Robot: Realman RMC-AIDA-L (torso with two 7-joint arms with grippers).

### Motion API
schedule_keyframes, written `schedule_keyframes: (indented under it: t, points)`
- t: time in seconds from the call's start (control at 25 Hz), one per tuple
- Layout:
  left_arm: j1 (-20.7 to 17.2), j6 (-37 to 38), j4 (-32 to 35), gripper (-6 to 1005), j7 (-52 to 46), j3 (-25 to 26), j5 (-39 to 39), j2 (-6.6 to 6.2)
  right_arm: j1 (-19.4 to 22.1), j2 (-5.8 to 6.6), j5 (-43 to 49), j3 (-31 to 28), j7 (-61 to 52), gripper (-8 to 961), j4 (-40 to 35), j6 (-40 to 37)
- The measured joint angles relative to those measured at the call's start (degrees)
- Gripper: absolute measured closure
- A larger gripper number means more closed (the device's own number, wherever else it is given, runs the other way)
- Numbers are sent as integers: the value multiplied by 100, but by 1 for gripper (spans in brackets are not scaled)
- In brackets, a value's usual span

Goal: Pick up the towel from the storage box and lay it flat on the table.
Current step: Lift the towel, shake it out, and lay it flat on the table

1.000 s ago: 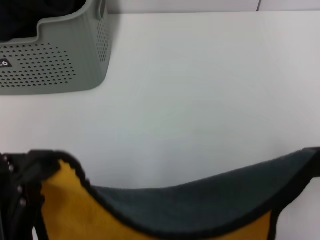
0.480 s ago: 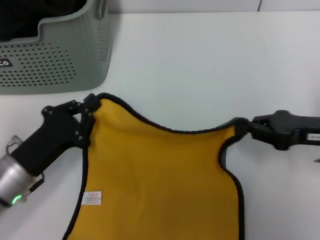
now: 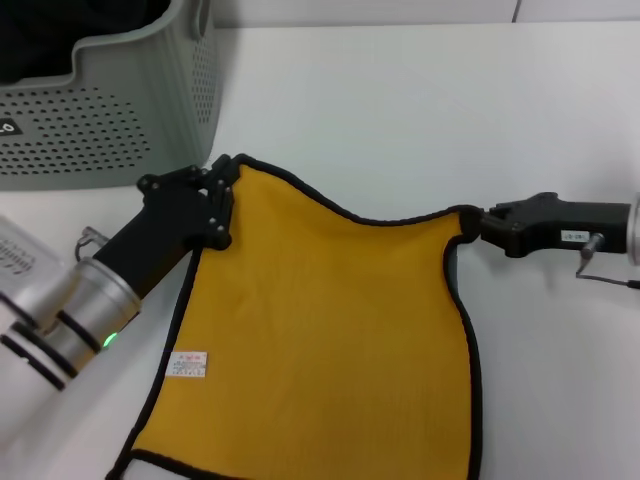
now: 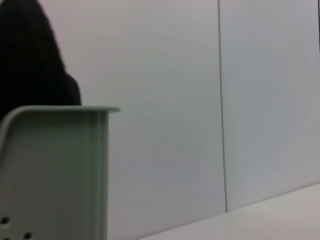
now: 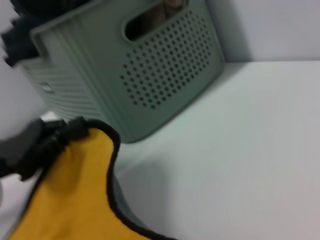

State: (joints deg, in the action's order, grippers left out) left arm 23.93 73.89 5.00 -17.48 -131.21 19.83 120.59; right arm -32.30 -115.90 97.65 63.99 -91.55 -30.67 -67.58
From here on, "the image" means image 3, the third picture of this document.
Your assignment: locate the grey-green perforated storage box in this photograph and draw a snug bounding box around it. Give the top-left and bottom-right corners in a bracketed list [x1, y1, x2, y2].
[0, 0, 225, 194]

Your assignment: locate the yellow and dark green towel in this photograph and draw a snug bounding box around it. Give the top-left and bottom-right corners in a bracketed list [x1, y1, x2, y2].
[106, 153, 485, 480]

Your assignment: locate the left arm connector cable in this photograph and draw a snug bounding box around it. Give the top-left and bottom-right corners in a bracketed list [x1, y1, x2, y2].
[74, 226, 110, 262]

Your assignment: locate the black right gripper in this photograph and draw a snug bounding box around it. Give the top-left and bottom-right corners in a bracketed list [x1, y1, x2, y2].
[461, 191, 635, 260]

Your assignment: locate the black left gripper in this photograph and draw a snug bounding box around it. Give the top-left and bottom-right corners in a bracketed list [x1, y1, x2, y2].
[91, 153, 245, 297]

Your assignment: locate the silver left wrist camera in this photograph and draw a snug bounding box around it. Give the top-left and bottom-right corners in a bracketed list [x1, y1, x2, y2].
[0, 214, 67, 302]

